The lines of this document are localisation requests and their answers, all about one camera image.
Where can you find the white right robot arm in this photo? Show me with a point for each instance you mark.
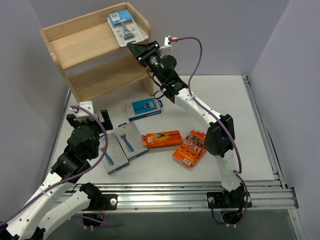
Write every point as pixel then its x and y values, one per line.
pixel 220 131

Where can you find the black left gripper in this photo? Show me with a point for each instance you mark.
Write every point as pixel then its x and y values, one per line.
pixel 90 121

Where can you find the orange Gillette Fusion box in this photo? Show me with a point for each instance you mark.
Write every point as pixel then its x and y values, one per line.
pixel 162 139

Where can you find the Gillette blue razor blister pack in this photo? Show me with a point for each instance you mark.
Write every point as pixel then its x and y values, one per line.
pixel 130 32

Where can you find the wooden two-tier shelf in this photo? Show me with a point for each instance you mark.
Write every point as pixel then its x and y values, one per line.
pixel 89 58

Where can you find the blue Harry's razor box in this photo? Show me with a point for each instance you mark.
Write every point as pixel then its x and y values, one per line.
pixel 143 108

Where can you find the grey harry's razor box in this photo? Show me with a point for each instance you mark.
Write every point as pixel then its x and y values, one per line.
pixel 130 140
pixel 114 159

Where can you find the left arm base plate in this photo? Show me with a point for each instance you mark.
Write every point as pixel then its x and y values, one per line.
pixel 103 202

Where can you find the aluminium table frame rail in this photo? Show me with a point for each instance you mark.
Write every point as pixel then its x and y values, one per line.
pixel 155 182

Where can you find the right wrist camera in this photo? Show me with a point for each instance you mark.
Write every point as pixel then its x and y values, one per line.
pixel 167 46

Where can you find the orange razor cartridge pack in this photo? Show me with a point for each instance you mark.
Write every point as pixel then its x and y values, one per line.
pixel 191 150

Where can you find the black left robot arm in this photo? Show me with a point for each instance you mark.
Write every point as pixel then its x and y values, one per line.
pixel 39 217

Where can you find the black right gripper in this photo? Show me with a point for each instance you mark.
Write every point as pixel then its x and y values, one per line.
pixel 147 53

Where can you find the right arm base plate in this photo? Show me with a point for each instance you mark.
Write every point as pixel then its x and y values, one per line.
pixel 226 200

